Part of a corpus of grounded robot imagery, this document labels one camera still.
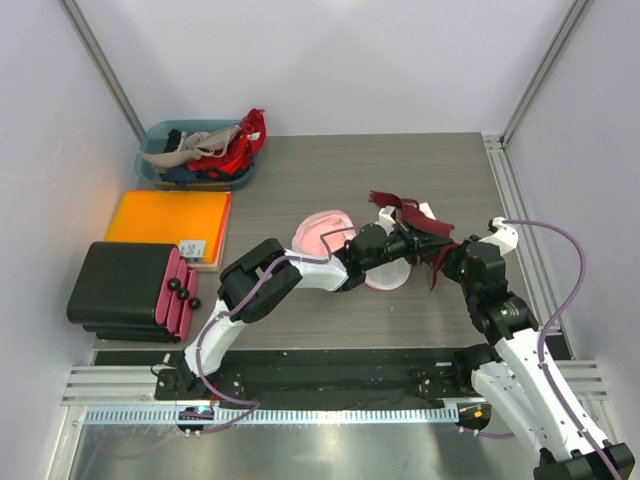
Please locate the black case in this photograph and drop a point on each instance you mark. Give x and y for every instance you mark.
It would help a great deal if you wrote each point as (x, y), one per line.
(134, 292)

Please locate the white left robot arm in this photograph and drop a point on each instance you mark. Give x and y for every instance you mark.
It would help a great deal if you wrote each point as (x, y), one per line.
(257, 282)

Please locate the bright red garment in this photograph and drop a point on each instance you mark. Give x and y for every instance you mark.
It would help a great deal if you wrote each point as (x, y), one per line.
(234, 152)

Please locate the pink bra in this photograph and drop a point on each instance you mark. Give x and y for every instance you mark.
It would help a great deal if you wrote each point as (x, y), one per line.
(323, 231)

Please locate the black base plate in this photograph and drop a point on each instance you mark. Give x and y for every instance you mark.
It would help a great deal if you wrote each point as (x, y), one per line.
(330, 380)

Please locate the dark red garment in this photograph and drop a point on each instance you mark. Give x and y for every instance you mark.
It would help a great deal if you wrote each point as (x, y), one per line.
(407, 213)

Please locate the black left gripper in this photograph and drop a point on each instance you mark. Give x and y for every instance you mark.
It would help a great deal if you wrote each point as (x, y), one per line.
(418, 246)

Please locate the white mesh laundry bag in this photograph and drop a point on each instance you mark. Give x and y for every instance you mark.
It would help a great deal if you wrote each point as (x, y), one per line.
(389, 276)

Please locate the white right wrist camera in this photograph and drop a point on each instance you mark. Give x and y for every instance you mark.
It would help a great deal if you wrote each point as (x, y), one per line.
(503, 236)

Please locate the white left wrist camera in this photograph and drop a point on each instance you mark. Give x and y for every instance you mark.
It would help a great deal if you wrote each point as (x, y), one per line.
(387, 215)

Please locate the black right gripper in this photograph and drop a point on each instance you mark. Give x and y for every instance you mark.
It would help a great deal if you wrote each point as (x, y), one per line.
(453, 256)

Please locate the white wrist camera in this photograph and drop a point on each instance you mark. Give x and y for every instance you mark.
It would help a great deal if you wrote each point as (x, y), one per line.
(387, 215)
(503, 236)

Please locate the teal plastic laundry basket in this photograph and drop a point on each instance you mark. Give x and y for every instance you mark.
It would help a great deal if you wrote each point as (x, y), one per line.
(155, 141)

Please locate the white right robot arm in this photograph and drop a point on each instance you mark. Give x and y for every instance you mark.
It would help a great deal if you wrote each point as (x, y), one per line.
(515, 373)

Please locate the white cup bra in basket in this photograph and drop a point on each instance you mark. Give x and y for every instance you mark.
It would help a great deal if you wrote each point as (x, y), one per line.
(193, 147)

